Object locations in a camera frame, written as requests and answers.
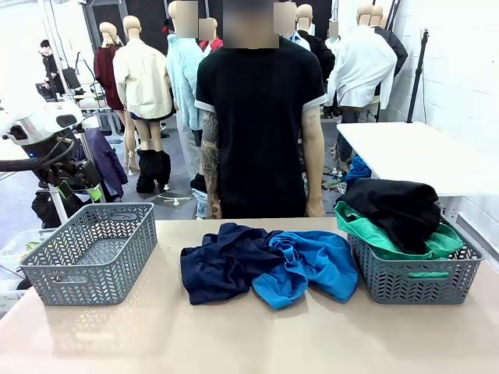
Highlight black pants at mannequin ankles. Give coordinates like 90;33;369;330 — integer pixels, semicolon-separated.
136;149;172;194

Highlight white mannequin foot stand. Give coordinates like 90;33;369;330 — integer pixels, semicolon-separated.
157;193;193;206

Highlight blue cloth under table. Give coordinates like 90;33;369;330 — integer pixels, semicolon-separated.
345;155;373;192

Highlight mannequin in black jacket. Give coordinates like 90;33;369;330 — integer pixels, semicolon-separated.
296;3;336;75

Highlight person's bare left forearm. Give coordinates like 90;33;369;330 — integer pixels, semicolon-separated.
299;104;327;202

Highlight black flat screen on stand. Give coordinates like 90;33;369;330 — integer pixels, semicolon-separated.
61;66;82;90

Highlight standing person in black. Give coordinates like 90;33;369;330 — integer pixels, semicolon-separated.
38;38;65;94

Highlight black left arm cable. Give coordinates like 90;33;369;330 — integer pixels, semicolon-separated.
0;138;77;173

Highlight mannequin in denim shirt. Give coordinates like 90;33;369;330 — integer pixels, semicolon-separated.
274;2;313;51

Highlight person's left hand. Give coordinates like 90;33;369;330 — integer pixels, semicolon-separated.
304;196;327;217

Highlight mannequin in maroon top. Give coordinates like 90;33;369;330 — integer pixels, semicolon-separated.
93;21;128;172

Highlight black backpack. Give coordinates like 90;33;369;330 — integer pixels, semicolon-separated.
30;189;85;229

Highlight jeans bundle at mannequin ankles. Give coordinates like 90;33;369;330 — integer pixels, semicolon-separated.
190;173;210;220

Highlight green garment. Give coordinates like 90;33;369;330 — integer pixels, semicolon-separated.
334;200;465;280

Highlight person in black t-shirt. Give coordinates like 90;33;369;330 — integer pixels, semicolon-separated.
193;0;328;219

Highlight mannequin in red jacket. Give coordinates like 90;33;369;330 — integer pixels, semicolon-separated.
198;17;225;54

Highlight mannequin in light blue fleece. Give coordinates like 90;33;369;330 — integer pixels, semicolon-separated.
165;0;207;184

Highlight purple jacket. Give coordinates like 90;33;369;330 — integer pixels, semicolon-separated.
76;128;129;199

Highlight mannequin in white shirt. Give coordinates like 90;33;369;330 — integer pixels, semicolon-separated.
327;3;398;124

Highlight clear plastic floor bin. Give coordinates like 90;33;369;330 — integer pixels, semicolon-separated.
0;228;55;273

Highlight person's tattooed right forearm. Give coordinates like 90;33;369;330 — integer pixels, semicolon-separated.
199;108;223;207

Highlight navy blue garment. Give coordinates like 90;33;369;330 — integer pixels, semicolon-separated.
179;222;288;305

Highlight gray woven plastic basket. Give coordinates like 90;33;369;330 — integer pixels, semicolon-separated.
19;202;159;307
345;217;485;305

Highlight black tripod stand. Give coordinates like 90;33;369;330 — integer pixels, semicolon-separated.
406;27;431;124

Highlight mannequin in cream jacket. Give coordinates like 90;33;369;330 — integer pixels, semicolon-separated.
112;15;175;157

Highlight white side table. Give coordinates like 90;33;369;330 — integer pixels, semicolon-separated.
335;121;499;225

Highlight bright blue garment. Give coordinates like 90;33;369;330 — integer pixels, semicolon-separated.
251;229;359;312

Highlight black garment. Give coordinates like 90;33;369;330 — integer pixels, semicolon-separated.
338;178;444;256

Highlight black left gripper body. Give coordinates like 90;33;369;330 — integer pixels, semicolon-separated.
37;158;103;191

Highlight mannequin in black coat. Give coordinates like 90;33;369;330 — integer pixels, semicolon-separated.
373;3;409;79

